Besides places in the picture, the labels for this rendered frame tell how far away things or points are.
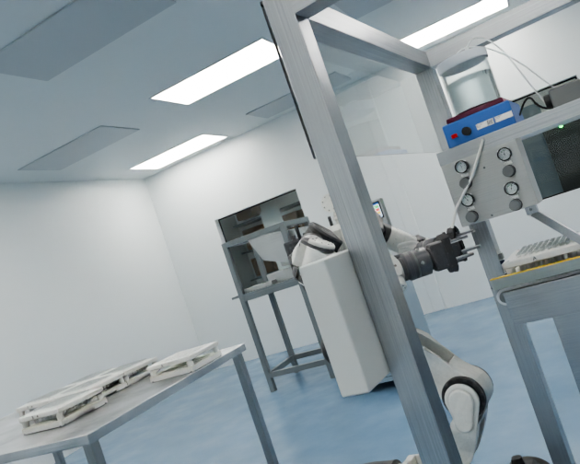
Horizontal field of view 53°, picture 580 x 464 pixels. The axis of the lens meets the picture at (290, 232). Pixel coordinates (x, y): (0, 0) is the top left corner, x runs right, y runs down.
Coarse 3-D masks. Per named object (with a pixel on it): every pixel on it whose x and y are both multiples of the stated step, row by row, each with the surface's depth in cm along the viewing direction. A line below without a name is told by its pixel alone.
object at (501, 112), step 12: (480, 108) 169; (492, 108) 166; (504, 108) 164; (516, 108) 174; (456, 120) 173; (468, 120) 170; (480, 120) 168; (492, 120) 166; (504, 120) 165; (516, 120) 166; (444, 132) 174; (456, 132) 172; (468, 132) 169; (480, 132) 168; (492, 132) 167; (456, 144) 172
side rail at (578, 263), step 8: (552, 264) 162; (560, 264) 161; (568, 264) 160; (576, 264) 159; (528, 272) 166; (536, 272) 165; (544, 272) 164; (552, 272) 163; (560, 272) 162; (568, 272) 161; (496, 280) 170; (504, 280) 169; (512, 280) 168; (520, 280) 167; (528, 280) 166; (496, 288) 171
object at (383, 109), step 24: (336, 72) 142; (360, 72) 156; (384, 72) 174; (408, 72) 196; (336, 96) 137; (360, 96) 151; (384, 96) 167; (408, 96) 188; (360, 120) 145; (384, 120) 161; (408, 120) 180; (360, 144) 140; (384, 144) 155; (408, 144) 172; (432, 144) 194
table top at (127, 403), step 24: (216, 360) 267; (144, 384) 266; (168, 384) 241; (120, 408) 222; (144, 408) 218; (0, 432) 270; (48, 432) 224; (72, 432) 206; (96, 432) 196; (0, 456) 210; (24, 456) 205
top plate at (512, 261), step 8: (552, 248) 168; (560, 248) 163; (568, 248) 162; (576, 248) 161; (512, 256) 179; (528, 256) 167; (536, 256) 166; (544, 256) 165; (552, 256) 164; (504, 264) 171; (512, 264) 170; (520, 264) 169
